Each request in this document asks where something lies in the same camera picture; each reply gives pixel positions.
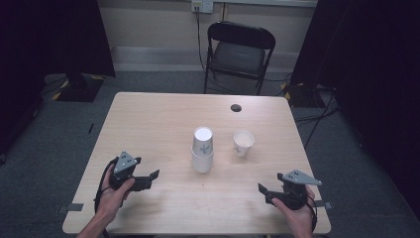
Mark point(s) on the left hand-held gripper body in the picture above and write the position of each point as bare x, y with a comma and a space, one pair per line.
124, 168

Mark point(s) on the person's right hand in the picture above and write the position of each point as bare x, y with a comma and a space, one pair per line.
297, 218

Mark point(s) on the single white paper cup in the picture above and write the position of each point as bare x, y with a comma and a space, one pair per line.
243, 142

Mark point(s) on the person's left hand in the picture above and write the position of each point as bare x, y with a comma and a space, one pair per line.
114, 198

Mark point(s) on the black curtain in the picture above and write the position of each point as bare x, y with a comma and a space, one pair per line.
373, 82
43, 49

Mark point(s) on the stack of white paper cups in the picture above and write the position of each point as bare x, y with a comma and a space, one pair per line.
202, 150

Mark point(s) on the white wall socket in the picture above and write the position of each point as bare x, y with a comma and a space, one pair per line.
202, 6

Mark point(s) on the small black stick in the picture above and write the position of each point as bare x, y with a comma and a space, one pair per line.
90, 128

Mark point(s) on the black stand base plate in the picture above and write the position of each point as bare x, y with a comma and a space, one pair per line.
302, 95
81, 87

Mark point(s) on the grey tape strip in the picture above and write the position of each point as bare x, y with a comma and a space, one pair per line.
71, 207
325, 205

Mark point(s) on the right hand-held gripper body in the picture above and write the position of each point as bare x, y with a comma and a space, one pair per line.
295, 190

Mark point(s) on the black folding chair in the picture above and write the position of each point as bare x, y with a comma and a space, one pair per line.
238, 56

